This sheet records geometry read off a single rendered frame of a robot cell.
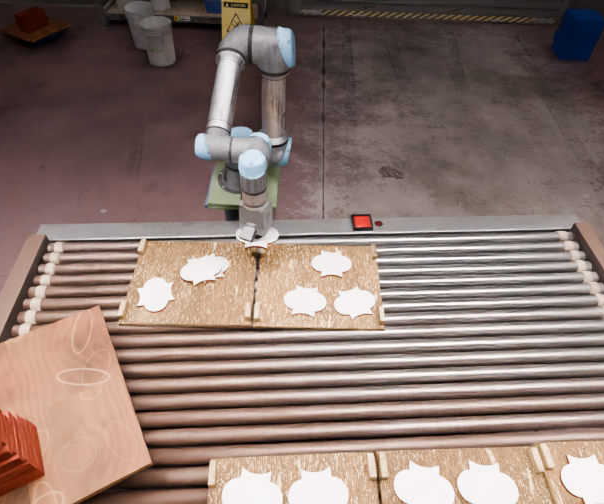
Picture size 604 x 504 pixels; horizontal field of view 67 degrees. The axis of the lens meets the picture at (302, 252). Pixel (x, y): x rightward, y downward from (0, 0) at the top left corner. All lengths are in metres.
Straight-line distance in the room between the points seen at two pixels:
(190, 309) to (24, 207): 2.30
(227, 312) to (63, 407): 0.51
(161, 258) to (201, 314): 0.29
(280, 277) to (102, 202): 2.11
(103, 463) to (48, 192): 2.70
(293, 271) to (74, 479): 0.85
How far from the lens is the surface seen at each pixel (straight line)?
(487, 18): 6.39
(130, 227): 1.85
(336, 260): 1.60
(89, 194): 3.56
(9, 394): 1.41
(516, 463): 1.40
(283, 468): 1.27
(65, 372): 1.38
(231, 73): 1.53
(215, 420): 1.35
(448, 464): 1.33
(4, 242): 3.45
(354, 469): 1.28
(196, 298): 1.54
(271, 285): 1.54
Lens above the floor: 2.15
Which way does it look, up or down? 48 degrees down
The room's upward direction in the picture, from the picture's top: 2 degrees clockwise
